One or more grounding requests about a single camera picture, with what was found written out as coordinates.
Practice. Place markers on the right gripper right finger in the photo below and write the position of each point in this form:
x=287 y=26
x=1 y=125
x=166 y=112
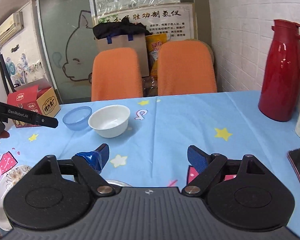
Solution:
x=209 y=168

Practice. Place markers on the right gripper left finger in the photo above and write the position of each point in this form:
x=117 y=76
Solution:
x=89 y=166

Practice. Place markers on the blue translucent plastic bowl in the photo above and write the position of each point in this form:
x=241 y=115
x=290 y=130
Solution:
x=77 y=118

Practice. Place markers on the floral white plate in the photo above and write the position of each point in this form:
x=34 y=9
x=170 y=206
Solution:
x=8 y=181

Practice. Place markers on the stainless steel bowl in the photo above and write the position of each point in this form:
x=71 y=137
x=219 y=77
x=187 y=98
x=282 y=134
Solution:
x=117 y=183

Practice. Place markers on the red cracker box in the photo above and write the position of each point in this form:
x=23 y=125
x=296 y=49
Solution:
x=37 y=96

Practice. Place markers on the white ribbed bowl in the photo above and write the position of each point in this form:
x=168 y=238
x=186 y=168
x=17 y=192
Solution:
x=110 y=121

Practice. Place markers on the blue cartoon tablecloth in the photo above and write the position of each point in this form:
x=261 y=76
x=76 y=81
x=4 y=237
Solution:
x=153 y=150

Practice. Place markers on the white air conditioner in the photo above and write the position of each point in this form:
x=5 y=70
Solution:
x=10 y=27

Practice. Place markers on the left orange chair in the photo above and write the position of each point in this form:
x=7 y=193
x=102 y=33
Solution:
x=116 y=75

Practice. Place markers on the orange chair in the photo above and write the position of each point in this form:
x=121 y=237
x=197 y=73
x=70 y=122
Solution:
x=116 y=75
x=185 y=67

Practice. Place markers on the right orange chair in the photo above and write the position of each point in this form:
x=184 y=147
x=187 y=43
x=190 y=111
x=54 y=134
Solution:
x=185 y=67

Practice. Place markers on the brown cardboard box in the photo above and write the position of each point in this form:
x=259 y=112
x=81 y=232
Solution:
x=136 y=42

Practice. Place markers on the red thermos jug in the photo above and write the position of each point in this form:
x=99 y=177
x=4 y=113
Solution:
x=281 y=83

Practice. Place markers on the yellow snack bag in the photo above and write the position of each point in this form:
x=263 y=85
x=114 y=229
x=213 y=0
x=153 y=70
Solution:
x=154 y=43

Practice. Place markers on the black cloth on box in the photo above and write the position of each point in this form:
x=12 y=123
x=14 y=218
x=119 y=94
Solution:
x=124 y=27

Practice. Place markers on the wall poster with text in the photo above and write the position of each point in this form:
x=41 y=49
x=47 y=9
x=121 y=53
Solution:
x=176 y=20

